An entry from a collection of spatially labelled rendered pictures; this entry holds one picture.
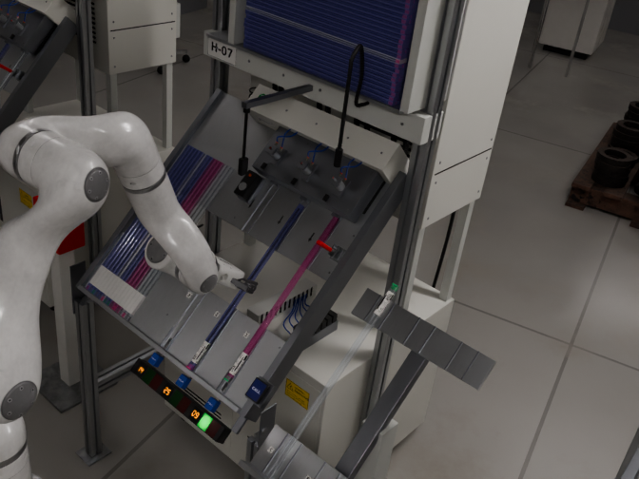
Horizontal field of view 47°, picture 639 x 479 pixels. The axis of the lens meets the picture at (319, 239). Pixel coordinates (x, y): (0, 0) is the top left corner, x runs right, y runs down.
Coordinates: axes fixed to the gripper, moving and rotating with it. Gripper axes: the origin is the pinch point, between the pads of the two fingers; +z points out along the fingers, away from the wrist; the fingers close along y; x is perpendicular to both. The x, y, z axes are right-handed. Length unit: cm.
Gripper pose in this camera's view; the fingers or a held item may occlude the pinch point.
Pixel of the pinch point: (240, 278)
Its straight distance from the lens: 187.2
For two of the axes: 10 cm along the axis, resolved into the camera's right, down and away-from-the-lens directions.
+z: 4.7, 2.5, 8.5
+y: -7.4, -4.1, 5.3
